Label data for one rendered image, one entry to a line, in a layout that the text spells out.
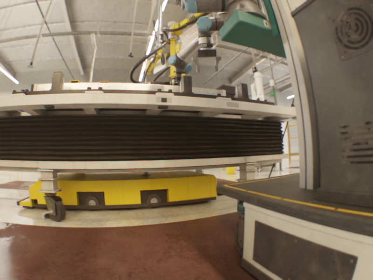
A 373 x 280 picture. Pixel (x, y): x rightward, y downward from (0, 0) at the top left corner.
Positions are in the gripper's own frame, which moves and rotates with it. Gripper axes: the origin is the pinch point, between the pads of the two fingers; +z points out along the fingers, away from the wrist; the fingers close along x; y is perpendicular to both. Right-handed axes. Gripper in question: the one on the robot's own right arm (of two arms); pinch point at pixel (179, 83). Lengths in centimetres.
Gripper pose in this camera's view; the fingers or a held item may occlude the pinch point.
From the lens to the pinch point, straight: 206.9
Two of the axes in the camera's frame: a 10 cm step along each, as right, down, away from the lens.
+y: -10.0, 0.3, -0.6
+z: -0.3, 5.7, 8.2
